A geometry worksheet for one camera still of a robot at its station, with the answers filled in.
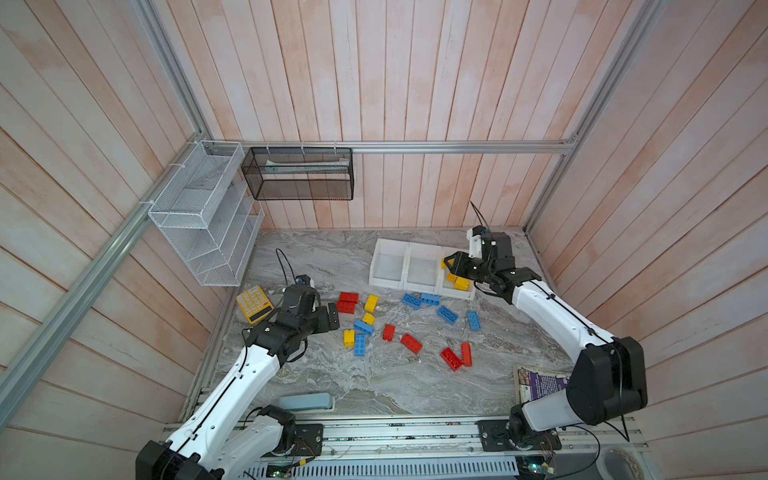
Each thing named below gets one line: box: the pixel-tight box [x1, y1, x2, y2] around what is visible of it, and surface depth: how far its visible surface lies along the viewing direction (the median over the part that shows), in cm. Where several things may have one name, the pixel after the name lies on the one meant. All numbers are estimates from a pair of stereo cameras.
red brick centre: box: [400, 333, 423, 355], surface depth 90 cm
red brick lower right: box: [440, 347, 462, 372], surface depth 87 cm
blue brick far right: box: [467, 311, 482, 331], surface depth 97 cm
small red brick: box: [383, 324, 397, 342], surface depth 93 cm
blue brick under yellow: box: [353, 319, 375, 336], surface depth 94 cm
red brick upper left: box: [339, 292, 359, 304], surface depth 100 cm
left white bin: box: [369, 238, 409, 290], surface depth 109 cm
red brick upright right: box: [461, 342, 473, 367], surface depth 88 cm
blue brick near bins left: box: [402, 293, 422, 309], surface depth 100 cm
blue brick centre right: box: [438, 305, 459, 325], surface depth 97 cm
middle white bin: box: [402, 242, 443, 294], surface depth 106 cm
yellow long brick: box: [364, 294, 381, 313], surface depth 100 cm
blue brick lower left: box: [354, 333, 367, 357], surface depth 90 cm
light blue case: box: [281, 393, 333, 410], surface depth 78 cm
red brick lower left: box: [336, 301, 356, 314], surface depth 99 cm
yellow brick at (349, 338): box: [343, 329, 355, 347], surface depth 90 cm
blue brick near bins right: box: [420, 293, 441, 306], surface depth 100 cm
